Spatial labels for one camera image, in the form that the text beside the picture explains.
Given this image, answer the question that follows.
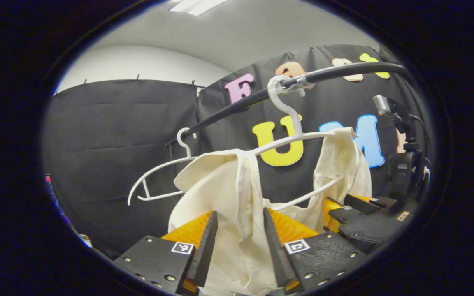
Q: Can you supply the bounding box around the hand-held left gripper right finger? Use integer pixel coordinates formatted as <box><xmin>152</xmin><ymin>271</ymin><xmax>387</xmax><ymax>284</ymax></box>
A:
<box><xmin>263</xmin><ymin>207</ymin><xmax>372</xmax><ymax>293</ymax></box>

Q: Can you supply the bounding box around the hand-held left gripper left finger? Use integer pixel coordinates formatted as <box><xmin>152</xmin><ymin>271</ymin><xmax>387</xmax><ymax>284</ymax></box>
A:
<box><xmin>113</xmin><ymin>210</ymin><xmax>219</xmax><ymax>295</ymax></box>

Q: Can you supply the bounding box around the cream shirt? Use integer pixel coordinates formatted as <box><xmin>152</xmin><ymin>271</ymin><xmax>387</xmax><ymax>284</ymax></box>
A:
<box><xmin>168</xmin><ymin>127</ymin><xmax>372</xmax><ymax>296</ymax></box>

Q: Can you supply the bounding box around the white plastic hanger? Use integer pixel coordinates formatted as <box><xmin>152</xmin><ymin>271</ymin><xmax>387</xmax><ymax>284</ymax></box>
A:
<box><xmin>237</xmin><ymin>75</ymin><xmax>346</xmax><ymax>212</ymax></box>
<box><xmin>128</xmin><ymin>127</ymin><xmax>198</xmax><ymax>206</ymax></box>

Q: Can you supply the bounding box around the large ceiling light panel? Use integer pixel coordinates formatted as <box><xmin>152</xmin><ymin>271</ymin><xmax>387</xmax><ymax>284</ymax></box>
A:
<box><xmin>169</xmin><ymin>0</ymin><xmax>230</xmax><ymax>16</ymax></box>

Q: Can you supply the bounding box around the black clothes rail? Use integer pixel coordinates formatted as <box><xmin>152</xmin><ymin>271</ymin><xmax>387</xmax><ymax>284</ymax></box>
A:
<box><xmin>166</xmin><ymin>62</ymin><xmax>407</xmax><ymax>147</ymax></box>

